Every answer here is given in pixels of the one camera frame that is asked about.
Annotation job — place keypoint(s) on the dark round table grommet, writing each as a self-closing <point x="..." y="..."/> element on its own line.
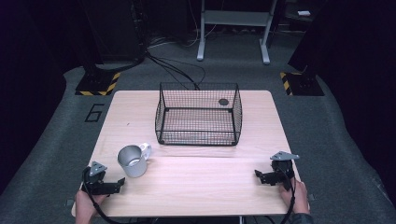
<point x="223" y="101"/>

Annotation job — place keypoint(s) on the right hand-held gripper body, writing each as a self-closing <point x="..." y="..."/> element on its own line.
<point x="281" y="169"/>

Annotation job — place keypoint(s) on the dark curtain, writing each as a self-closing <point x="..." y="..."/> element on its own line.
<point x="28" y="62"/>
<point x="358" y="62"/>

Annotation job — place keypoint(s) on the small white box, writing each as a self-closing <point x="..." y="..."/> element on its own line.
<point x="304" y="13"/>

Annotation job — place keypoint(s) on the white metal stand frame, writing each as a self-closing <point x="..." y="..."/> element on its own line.
<point x="233" y="18"/>

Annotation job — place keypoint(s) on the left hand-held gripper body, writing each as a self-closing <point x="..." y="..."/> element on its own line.
<point x="95" y="184"/>

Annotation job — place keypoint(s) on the dark cabinet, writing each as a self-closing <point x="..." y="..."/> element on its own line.
<point x="115" y="28"/>

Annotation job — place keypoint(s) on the person's left hand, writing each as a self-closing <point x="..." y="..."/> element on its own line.
<point x="84" y="203"/>

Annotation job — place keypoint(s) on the grey metal cup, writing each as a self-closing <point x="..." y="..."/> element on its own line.
<point x="134" y="161"/>

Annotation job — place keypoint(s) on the black yellow striped base plate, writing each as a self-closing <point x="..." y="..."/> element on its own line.
<point x="99" y="84"/>
<point x="300" y="84"/>

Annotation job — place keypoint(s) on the person's right hand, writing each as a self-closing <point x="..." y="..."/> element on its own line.
<point x="295" y="197"/>

